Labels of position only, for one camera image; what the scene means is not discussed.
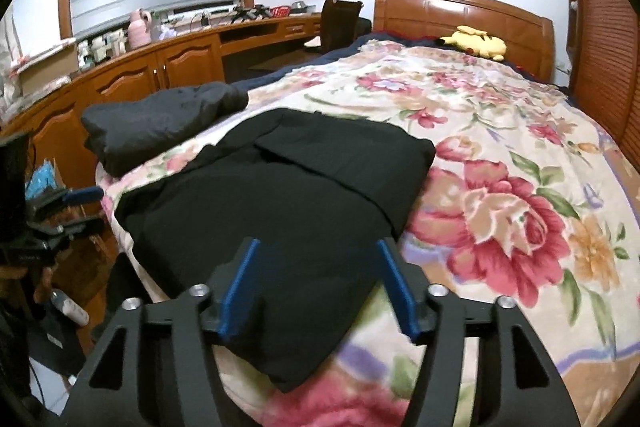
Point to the dark floor bag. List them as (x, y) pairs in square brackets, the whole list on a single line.
[(55, 342)]

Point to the blue packet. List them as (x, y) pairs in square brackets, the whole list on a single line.
[(44, 179)]

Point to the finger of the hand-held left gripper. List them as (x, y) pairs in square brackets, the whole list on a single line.
[(82, 196), (80, 227)]

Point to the yellow plush toy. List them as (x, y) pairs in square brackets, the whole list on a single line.
[(475, 43)]

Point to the wooden desk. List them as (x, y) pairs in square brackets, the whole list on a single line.
[(130, 72)]

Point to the small grey container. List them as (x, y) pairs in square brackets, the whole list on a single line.
[(301, 7)]

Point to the wooden headboard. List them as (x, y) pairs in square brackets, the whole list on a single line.
[(450, 12)]

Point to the wooden louvered wardrobe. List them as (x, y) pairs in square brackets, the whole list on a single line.
[(610, 32)]

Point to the pink plush figure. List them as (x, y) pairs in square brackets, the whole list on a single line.
[(140, 27)]

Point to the cluster of white containers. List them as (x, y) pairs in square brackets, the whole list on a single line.
[(105, 47)]

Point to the dark grey folded garment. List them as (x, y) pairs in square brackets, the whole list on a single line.
[(160, 122)]

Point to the navy bed sheet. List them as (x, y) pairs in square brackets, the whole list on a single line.
[(280, 69)]

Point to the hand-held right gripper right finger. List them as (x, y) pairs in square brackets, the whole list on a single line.
[(397, 292)]

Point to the white plastic bottle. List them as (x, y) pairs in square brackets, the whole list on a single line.
[(70, 307)]

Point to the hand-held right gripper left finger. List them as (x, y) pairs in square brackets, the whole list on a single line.
[(240, 297)]

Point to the person's left hand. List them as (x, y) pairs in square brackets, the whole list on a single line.
[(42, 279)]

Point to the cardboard box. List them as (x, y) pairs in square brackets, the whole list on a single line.
[(47, 67)]

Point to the floral blanket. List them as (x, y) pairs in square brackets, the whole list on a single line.
[(500, 207)]

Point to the dark brown chair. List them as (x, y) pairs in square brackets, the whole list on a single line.
[(340, 22)]

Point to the red basket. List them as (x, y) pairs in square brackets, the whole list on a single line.
[(280, 11)]

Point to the black coat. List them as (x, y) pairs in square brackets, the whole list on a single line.
[(275, 207)]

